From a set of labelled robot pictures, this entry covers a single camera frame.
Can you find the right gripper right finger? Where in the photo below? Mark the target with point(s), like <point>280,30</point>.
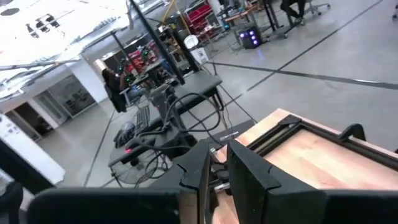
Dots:
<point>311,205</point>

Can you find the wooden topped desk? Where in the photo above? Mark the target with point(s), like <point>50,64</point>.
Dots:
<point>239,15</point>

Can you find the black keyboard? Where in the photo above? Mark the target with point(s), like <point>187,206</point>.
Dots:
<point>143,119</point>

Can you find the tall red storage rack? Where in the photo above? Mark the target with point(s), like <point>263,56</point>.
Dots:
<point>199,14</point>

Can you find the black glowing computer tower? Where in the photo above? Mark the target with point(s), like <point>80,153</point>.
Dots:
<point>248,42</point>

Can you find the black Winmax box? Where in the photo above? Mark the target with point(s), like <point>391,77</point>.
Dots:
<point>233,132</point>

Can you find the white trash can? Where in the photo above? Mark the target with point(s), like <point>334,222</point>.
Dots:
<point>200,56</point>

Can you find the seated person at desk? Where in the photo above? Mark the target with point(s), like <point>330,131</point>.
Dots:
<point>113,84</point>

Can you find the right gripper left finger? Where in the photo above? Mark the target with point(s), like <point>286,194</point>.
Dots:
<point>109,205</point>

